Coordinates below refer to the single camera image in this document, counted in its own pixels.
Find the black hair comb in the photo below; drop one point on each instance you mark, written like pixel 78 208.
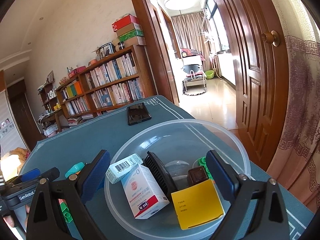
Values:
pixel 160 173

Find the red box on shelf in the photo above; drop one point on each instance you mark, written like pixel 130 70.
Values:
pixel 124 21

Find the wooden bookshelf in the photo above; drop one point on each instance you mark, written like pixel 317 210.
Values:
pixel 114 81

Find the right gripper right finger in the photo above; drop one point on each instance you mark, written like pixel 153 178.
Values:
pixel 269 219

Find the green plastic basin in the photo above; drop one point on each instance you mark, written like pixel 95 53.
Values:
pixel 209 74

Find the yellow cardboard box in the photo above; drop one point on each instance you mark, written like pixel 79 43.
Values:
pixel 197 205

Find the white red product box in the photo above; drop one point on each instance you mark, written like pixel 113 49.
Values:
pixel 144 195

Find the tan box on shelf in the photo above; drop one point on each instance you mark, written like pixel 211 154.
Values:
pixel 137 41

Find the clear plastic bowl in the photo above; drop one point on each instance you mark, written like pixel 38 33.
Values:
pixel 175 174

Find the black gold lipstick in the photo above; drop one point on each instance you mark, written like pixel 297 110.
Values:
pixel 197 175

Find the teal dental floss case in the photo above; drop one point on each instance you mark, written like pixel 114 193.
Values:
pixel 75 169

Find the patterned pink curtain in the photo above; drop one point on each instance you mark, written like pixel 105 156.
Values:
pixel 295 164

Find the brass door knob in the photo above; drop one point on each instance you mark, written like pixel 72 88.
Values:
pixel 271 38

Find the black smartphone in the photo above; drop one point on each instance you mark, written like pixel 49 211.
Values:
pixel 137 113

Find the person's left hand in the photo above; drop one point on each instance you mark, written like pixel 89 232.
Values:
pixel 10 221

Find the framed photo on shelf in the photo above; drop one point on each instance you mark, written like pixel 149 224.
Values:
pixel 105 50

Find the small white medicine box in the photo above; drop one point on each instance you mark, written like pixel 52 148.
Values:
pixel 119 169

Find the small wooden shelf unit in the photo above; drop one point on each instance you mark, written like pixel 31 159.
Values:
pixel 48 96

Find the brown wooden door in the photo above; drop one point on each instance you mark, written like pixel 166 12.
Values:
pixel 261 75

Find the green box on shelf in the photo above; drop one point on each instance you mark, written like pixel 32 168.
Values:
pixel 131 34

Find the teal table mat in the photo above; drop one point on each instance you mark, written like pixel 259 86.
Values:
pixel 83 142

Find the pink green toy brick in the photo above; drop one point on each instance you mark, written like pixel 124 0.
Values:
pixel 65 211

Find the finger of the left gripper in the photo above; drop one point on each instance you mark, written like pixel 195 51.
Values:
pixel 50 174
pixel 31 175

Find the brown box on shelf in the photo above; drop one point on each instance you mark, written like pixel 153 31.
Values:
pixel 128 28

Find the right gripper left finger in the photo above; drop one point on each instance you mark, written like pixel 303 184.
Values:
pixel 46 220

